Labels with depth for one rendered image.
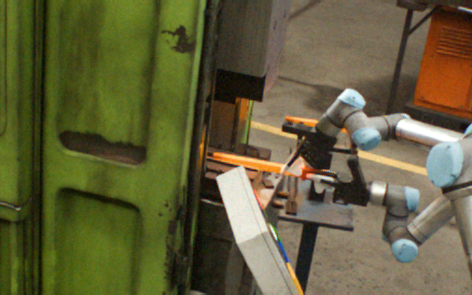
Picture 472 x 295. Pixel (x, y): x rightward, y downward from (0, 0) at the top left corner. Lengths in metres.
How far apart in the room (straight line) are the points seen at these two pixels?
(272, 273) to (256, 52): 0.69
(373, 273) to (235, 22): 2.08
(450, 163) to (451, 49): 3.89
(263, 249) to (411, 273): 2.32
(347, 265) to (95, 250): 1.87
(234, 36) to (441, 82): 3.85
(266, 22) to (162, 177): 0.53
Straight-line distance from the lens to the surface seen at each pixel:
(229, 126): 2.85
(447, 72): 6.00
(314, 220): 3.02
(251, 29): 2.29
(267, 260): 1.91
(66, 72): 2.28
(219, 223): 2.57
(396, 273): 4.12
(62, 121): 2.32
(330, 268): 4.03
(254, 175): 2.58
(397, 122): 2.46
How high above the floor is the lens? 2.14
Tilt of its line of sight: 27 degrees down
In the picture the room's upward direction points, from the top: 7 degrees clockwise
